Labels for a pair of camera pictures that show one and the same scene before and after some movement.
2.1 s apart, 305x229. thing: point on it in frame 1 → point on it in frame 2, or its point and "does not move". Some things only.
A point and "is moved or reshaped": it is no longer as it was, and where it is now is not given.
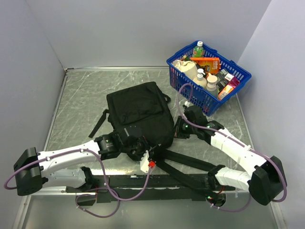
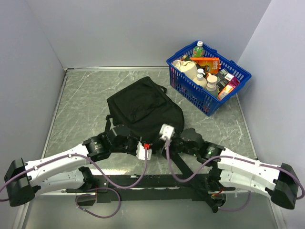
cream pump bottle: [200, 80] does not move
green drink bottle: [198, 51] does not move
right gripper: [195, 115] → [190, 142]
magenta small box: [234, 82] does not move
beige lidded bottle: [211, 84] does not move
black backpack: [143, 109] is moved or reshaped
